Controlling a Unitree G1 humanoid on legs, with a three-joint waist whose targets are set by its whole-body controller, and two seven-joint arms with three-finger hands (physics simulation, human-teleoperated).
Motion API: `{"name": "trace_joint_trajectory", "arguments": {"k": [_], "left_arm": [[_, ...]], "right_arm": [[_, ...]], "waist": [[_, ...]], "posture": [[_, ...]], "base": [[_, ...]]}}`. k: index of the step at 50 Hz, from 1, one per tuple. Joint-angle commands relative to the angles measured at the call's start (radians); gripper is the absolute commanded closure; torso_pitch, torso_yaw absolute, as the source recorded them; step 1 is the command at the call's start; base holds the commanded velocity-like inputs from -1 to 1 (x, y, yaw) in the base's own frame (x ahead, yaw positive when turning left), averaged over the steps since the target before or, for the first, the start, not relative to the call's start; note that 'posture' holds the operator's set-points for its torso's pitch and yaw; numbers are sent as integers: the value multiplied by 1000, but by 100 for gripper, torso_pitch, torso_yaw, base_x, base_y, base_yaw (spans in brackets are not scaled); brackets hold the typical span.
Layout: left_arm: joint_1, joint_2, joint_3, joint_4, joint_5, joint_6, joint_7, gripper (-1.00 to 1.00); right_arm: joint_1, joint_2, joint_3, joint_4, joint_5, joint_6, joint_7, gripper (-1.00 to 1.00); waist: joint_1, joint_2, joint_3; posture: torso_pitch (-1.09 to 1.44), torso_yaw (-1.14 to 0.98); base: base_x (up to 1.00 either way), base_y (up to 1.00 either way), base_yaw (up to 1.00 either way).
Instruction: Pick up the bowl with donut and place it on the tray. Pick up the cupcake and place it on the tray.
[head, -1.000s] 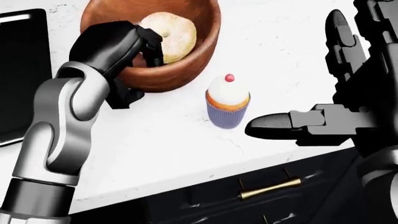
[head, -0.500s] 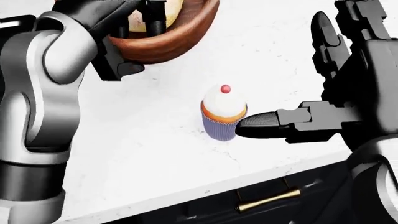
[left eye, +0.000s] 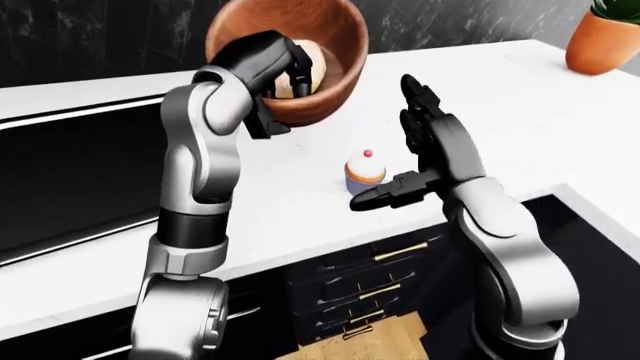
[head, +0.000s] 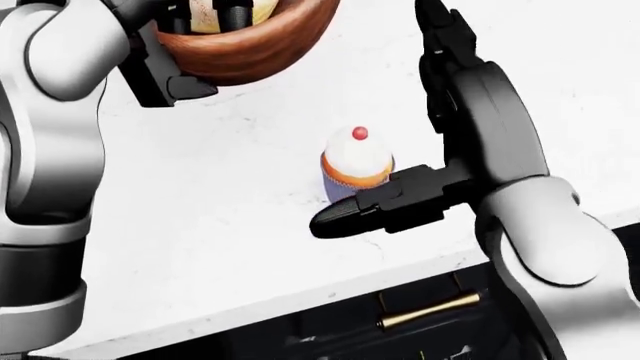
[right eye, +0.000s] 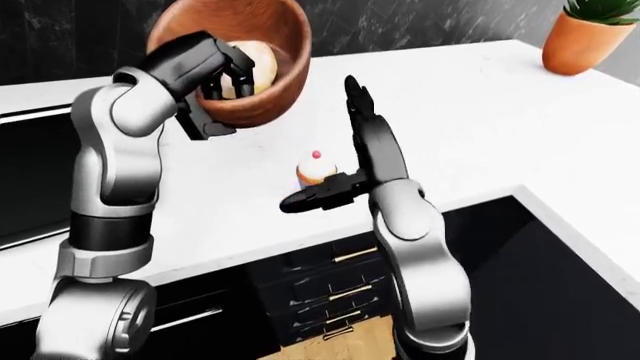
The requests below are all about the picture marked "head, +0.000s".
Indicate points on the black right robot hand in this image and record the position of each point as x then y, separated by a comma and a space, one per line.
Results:
480, 123

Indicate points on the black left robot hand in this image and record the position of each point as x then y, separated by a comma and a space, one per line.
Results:
155, 71

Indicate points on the brown wooden bowl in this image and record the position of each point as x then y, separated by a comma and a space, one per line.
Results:
245, 48

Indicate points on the white frosted cherry cupcake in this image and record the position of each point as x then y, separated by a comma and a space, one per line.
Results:
356, 161

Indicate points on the dark cabinet drawer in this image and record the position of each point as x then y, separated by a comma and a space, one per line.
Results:
380, 322

